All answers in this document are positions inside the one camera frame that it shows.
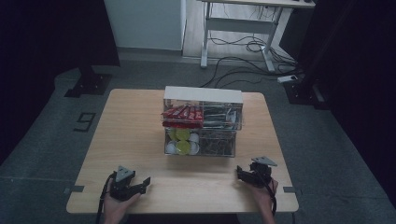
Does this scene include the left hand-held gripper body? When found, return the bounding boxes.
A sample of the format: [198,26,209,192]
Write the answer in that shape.
[108,165,138,202]

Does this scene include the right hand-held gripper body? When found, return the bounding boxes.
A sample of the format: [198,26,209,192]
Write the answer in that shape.
[243,156,278,189]

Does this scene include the clear acrylic organizer white top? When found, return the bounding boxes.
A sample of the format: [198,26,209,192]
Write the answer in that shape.
[160,85,245,159]

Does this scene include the person's right hand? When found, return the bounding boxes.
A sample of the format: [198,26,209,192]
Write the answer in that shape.
[246,178,279,217]

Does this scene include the person's left hand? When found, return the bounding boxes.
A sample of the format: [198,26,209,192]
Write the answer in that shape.
[103,188,142,220]

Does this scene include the grey tape strip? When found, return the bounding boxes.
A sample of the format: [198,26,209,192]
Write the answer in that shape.
[63,185,86,195]
[282,186,303,195]

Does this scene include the pile of dark sticks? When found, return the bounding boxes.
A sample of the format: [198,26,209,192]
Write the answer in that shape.
[199,130,235,156]

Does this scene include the stack of dark packets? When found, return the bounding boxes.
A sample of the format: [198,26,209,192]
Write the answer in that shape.
[203,105,241,130]

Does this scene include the stack of red packets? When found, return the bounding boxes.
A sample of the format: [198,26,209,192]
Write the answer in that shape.
[161,105,205,129]

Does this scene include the black stand base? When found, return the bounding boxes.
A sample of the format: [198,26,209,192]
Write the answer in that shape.
[282,73,332,110]
[64,64,114,99]

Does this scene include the white power strip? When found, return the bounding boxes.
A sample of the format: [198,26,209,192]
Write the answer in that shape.
[276,74,299,84]

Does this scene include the dark curtain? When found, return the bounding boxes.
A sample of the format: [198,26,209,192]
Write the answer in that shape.
[279,0,396,209]
[0,0,121,166]

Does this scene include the white metal-framed desk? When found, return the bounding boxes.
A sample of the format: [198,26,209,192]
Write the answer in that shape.
[199,0,317,74]

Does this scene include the white cabinet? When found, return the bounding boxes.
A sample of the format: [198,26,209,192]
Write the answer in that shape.
[103,0,188,52]

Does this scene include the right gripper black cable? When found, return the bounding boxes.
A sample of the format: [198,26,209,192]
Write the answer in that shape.
[260,174,278,217]

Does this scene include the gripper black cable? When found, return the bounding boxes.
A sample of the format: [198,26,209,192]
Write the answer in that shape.
[260,174,278,217]
[94,173,117,224]

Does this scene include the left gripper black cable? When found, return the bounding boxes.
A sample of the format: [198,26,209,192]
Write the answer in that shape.
[94,173,117,224]

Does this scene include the black floor cables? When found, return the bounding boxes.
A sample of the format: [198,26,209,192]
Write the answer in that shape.
[199,35,304,90]

